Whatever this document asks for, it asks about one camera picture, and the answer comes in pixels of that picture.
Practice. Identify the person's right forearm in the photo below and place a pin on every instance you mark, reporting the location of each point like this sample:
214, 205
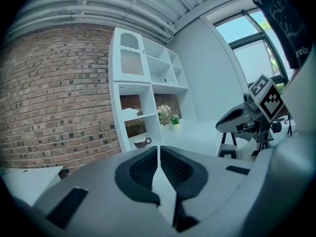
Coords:
296, 95

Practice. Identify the window with dark frame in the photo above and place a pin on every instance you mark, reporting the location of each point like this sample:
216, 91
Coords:
247, 58

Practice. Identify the green plant in white pot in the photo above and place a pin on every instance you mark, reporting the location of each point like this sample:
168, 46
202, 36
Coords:
174, 120

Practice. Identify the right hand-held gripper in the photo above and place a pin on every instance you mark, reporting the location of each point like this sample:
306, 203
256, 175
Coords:
269, 100

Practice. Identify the person's black printed shirt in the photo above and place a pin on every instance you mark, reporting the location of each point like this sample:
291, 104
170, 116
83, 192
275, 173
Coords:
279, 21

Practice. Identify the dark cup white inside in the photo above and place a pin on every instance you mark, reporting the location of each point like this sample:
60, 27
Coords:
140, 144

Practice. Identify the pink flower bouquet in vase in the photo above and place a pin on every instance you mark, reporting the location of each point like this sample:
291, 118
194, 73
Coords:
164, 110

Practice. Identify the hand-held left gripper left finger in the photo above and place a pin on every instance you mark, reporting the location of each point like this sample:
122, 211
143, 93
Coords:
138, 176

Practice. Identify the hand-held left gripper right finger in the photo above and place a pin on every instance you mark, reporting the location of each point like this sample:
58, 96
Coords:
185, 176

